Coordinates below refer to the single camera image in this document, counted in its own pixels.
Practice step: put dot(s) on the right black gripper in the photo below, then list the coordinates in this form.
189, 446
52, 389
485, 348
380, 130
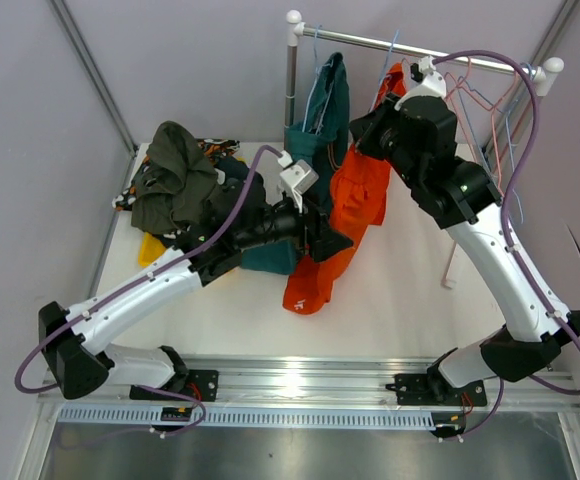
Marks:
365, 130

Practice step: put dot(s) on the teal shorts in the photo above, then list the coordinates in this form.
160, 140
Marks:
325, 154

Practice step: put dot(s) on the metal clothes rack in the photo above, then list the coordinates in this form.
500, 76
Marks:
320, 35

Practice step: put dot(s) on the blue hanger of teal shorts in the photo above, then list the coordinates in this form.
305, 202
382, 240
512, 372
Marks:
322, 89

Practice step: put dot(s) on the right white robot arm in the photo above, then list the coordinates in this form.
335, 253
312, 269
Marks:
534, 332

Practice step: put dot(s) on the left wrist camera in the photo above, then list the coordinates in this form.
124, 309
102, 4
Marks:
295, 179

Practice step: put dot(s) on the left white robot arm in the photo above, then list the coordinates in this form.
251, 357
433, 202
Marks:
78, 342

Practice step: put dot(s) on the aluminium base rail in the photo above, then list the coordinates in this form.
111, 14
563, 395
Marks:
329, 383

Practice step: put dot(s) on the dark navy shorts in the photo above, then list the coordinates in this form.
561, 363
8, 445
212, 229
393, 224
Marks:
232, 174

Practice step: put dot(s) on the blue wire hanger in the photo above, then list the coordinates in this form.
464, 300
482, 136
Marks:
511, 164

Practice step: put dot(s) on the black mounting plate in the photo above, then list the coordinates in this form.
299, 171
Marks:
421, 389
201, 385

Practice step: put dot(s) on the yellow plastic tray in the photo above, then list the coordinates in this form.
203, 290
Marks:
150, 250

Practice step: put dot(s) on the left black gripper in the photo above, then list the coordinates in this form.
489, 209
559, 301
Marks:
325, 242

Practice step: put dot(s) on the orange camouflage pattern shorts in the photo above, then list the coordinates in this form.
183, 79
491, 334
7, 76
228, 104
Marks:
214, 149

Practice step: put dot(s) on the slotted cable duct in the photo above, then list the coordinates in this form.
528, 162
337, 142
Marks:
382, 419

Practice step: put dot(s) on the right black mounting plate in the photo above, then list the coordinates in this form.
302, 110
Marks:
421, 389

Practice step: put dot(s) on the olive green shorts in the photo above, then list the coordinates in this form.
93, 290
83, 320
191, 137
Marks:
173, 183

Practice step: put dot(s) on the pink hanger of camouflage shorts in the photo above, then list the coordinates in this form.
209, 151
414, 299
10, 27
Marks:
499, 146

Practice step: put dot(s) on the blue hanger of orange shorts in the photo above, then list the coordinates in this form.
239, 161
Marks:
384, 69

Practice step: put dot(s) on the pink hanger of olive shorts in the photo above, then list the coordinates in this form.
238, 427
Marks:
455, 96

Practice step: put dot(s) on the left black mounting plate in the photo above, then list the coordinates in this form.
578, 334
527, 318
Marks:
201, 385

